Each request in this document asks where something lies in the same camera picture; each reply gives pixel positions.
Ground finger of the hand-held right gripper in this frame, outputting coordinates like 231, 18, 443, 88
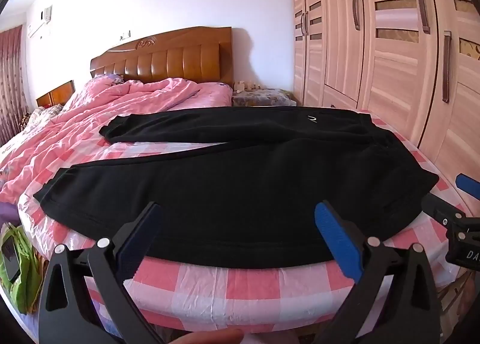
421, 193, 467, 230
455, 174, 480, 203

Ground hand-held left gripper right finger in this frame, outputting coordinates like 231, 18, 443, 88
314, 200, 441, 344

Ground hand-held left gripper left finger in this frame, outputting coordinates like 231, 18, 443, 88
37, 201, 166, 344

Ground black pants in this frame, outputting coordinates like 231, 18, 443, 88
34, 106, 440, 270

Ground person's left hand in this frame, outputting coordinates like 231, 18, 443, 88
170, 328, 246, 344

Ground bed with pink checked sheet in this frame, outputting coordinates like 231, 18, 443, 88
17, 104, 480, 344

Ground green bag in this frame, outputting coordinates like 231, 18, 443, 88
0, 223, 43, 315

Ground pink quilt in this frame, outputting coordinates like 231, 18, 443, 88
0, 77, 234, 205

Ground black flat object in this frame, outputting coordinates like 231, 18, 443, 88
1, 238, 20, 283

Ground purple cloth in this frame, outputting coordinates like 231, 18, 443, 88
0, 200, 21, 225

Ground floral pillow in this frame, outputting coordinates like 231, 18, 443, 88
15, 105, 65, 125

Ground nightstand with floral cloth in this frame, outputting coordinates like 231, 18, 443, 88
232, 88, 299, 107

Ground wooden headboard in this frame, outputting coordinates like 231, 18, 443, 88
90, 26, 235, 87

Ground light wooden wardrobe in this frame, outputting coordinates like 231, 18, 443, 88
289, 0, 480, 197

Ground dark red patterned curtain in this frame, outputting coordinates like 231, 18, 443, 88
0, 25, 29, 147

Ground white air conditioner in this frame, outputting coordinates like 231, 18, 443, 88
26, 6, 53, 38

